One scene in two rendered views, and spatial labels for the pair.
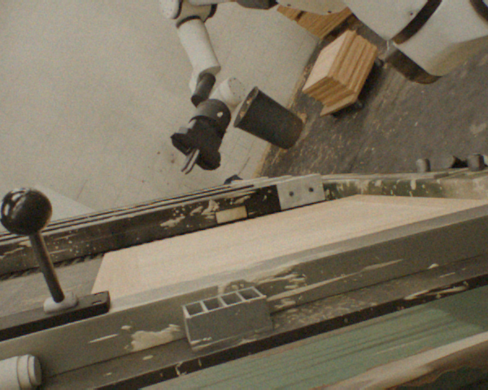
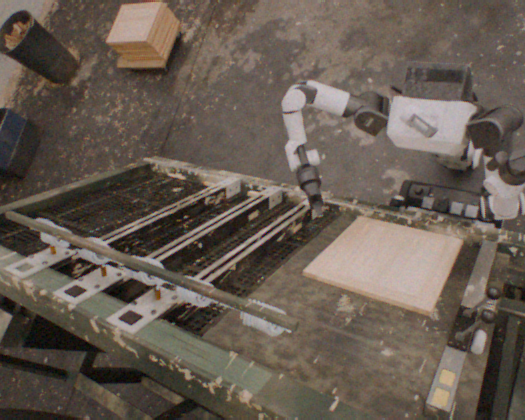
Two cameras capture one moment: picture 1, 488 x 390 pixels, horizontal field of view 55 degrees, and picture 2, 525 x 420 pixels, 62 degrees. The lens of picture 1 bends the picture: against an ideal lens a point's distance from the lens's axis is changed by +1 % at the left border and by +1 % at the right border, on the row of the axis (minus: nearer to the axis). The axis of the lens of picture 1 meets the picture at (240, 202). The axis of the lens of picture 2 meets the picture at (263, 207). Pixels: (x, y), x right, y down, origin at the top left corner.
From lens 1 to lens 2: 1.50 m
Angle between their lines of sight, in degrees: 47
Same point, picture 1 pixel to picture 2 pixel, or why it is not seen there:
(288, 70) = not seen: outside the picture
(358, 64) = (167, 34)
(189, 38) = (297, 122)
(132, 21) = not seen: outside the picture
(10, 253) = (225, 277)
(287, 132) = (63, 68)
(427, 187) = (419, 225)
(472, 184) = (446, 230)
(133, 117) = not seen: outside the picture
